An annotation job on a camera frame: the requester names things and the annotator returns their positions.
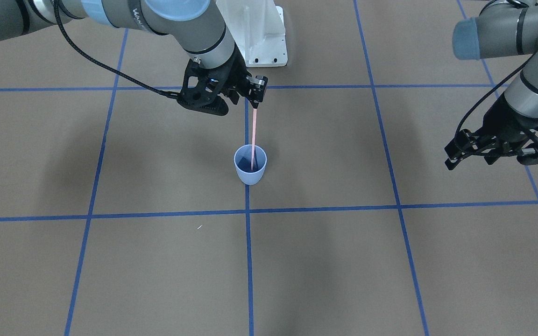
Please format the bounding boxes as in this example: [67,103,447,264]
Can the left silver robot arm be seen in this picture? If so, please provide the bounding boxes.
[445,0,538,170]

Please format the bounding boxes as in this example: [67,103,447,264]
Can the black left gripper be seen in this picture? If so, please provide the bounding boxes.
[444,96,538,171]

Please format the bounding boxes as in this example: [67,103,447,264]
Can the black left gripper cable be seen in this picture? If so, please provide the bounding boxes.
[456,0,538,140]

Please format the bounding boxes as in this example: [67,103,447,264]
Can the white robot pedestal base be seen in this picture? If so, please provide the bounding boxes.
[216,0,288,68]

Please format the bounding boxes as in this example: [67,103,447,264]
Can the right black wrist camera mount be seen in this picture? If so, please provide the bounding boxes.
[177,60,230,116]

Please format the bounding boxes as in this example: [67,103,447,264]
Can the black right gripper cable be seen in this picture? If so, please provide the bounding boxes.
[52,0,181,99]

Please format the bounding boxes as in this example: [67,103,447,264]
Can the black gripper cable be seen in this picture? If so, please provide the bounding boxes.
[52,0,181,99]
[456,0,538,140]

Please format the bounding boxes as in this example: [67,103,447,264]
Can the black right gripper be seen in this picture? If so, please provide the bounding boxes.
[215,45,268,109]

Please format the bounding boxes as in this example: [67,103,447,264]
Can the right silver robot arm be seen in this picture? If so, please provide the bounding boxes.
[0,0,268,116]

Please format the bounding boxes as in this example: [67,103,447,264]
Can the pink chopstick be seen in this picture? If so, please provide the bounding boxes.
[250,109,258,171]

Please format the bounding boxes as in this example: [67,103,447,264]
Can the light blue plastic cup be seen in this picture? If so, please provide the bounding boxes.
[233,144,268,186]

